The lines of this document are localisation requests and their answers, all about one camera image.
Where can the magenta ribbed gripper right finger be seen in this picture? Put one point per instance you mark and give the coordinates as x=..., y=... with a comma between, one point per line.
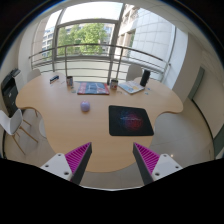
x=153, y=166

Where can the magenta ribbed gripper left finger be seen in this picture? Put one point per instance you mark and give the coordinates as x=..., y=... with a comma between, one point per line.
x=70, y=166

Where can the black galaxy mouse pad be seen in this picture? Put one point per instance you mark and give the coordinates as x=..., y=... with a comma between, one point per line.
x=129, y=121

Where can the purple computer mouse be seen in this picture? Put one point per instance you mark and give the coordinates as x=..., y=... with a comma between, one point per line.
x=85, y=106

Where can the white chair with wooden legs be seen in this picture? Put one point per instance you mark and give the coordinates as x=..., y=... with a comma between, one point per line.
x=12, y=124

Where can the large wooden table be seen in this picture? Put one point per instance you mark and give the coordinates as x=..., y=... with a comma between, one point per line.
x=68, y=127

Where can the red and blue book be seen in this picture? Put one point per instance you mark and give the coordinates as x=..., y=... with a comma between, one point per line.
x=93, y=88

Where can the white open notebook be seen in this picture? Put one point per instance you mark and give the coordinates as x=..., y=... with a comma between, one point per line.
x=131, y=87

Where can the patterned mug left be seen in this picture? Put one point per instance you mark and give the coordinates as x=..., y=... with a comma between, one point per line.
x=69, y=81

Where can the patterned mug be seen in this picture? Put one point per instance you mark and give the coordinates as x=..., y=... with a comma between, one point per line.
x=113, y=84
x=69, y=81

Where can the small dark blue box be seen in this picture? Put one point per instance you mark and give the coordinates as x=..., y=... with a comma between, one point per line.
x=54, y=79

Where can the patterned mug right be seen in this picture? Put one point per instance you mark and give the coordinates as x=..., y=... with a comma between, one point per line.
x=113, y=84

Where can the black cylindrical speaker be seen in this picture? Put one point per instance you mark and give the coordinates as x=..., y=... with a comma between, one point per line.
x=145, y=78

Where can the white chair far right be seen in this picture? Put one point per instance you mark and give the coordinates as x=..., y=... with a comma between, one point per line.
x=133, y=72

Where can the white chair far left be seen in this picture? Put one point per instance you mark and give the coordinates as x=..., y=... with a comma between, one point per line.
x=33, y=74

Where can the metal balcony railing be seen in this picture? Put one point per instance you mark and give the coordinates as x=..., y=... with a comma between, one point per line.
x=96, y=62

